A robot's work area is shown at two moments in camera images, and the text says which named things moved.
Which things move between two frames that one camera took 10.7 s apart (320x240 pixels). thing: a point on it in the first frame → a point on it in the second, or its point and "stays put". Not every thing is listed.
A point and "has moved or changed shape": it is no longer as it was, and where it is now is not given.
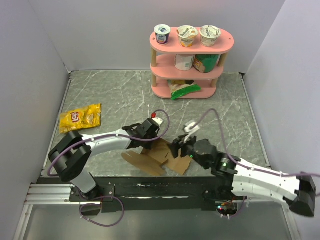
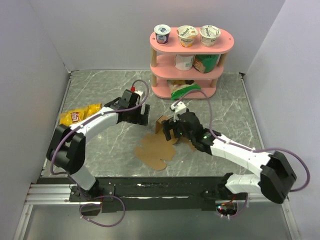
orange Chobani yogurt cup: [186, 34] stays put
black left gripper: [147, 146] → [140, 119]
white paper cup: [183, 62] stays put
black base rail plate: [143, 194] stays put
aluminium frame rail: [45, 194] stays put
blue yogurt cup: [162, 32] stays put
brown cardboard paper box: [157, 159] has moved or changed shape
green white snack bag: [177, 90] stays put
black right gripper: [175, 146] → [168, 125]
